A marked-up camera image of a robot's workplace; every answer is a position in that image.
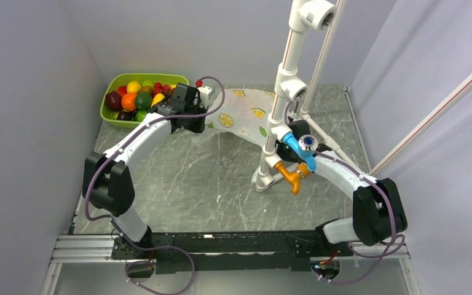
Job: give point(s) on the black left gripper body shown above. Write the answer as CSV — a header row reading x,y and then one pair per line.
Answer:
x,y
194,123

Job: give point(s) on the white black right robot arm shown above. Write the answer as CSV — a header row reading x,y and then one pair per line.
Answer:
x,y
377,210

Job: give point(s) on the red fake cherry tomatoes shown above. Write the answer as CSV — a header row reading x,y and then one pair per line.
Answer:
x,y
163,89

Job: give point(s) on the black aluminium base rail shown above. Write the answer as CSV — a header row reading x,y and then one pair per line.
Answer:
x,y
295,250

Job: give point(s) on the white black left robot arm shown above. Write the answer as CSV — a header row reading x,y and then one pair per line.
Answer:
x,y
108,188

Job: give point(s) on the dark red fake apple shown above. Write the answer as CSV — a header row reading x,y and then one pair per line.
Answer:
x,y
113,101

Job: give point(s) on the white diagonal corner pipe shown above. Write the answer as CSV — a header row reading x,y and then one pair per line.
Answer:
x,y
441,109

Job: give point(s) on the blue plastic faucet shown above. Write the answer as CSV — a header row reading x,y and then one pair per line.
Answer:
x,y
305,148

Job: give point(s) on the white printed plastic bag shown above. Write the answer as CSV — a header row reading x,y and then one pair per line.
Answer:
x,y
243,113

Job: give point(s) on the green plastic fruit basin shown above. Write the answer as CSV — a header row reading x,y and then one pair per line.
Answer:
x,y
124,119

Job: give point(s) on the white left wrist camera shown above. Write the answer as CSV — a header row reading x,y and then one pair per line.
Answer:
x,y
205,93

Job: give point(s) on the yellow fake lemon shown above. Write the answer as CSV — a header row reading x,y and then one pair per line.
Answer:
x,y
133,87

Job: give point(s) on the yellow fake mango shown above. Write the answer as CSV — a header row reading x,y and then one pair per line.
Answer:
x,y
158,98

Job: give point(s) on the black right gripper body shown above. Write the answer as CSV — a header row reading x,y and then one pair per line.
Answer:
x,y
285,152

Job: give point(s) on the orange brass faucet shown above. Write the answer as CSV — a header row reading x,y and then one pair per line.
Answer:
x,y
295,177

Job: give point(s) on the white PVC pipe frame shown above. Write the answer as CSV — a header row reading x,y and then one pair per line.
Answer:
x,y
289,88

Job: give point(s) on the orange fake orange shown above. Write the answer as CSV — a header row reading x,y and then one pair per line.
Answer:
x,y
128,102

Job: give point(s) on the green fake lime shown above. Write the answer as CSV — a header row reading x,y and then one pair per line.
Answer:
x,y
143,101

